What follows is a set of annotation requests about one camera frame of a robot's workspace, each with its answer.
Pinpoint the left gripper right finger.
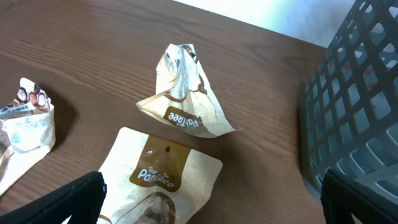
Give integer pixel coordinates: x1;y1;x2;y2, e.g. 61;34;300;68
320;169;397;224

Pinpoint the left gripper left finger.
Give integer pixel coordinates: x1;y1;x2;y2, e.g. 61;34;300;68
1;171;107;224

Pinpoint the cream snack pouch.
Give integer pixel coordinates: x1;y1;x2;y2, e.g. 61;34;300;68
136;44;236;138

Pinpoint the cream pouch under arm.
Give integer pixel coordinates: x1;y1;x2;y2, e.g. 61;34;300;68
94;127;223;223

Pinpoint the grey plastic basket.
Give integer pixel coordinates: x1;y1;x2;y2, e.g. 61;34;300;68
299;0;397;203

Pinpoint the cream pouch far left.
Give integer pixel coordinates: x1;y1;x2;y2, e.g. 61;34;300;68
1;78;56;194

